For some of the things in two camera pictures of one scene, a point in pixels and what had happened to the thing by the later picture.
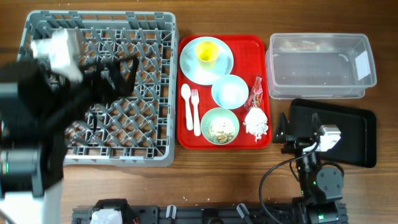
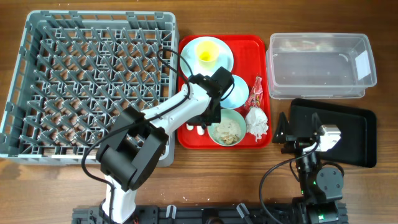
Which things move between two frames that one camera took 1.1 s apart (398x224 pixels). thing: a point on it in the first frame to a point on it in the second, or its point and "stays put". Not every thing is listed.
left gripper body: (92, 92) to (210, 117)
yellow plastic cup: (206, 53) stays put
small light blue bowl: (230, 91) stays put
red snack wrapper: (257, 93) stays put
